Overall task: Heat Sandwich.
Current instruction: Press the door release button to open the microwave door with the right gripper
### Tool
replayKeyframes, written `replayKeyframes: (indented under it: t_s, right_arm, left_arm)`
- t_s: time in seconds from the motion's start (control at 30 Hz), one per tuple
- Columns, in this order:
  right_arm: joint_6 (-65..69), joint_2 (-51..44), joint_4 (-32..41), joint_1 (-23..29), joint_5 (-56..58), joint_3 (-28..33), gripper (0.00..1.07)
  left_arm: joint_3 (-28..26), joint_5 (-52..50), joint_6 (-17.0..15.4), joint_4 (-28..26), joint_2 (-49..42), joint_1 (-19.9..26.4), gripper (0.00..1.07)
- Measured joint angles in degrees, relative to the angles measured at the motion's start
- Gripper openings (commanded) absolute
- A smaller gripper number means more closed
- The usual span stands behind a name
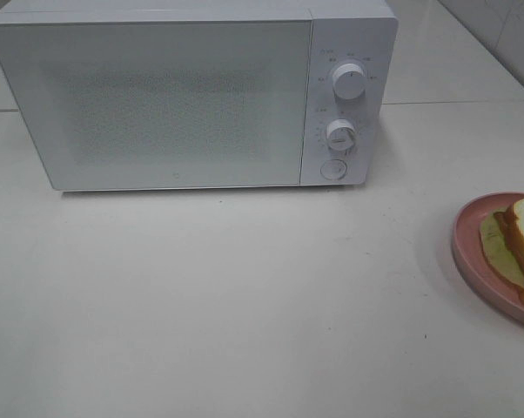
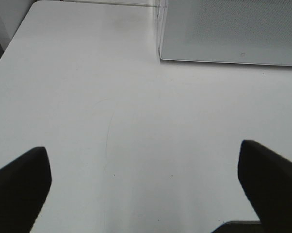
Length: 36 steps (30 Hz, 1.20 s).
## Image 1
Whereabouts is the round white door button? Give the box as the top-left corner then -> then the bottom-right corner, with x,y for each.
320,159 -> 347,181

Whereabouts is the white microwave door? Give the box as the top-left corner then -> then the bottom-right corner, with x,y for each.
0,21 -> 311,191

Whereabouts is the pink round plate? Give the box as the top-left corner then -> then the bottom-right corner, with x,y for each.
451,192 -> 524,325

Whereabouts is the white bread sandwich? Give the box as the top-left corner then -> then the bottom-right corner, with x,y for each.
480,199 -> 524,305

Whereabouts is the lower white microwave knob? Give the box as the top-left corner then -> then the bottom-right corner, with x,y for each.
326,119 -> 356,152

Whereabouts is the white microwave knob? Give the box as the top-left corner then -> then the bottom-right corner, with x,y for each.
332,63 -> 366,100
326,119 -> 356,152

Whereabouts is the upper white microwave knob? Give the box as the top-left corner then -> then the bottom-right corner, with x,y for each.
332,63 -> 366,100

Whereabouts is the white microwave oven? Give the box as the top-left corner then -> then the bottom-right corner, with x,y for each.
0,1 -> 398,190

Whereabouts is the white adjacent table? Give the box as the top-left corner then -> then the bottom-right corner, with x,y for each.
384,0 -> 524,105

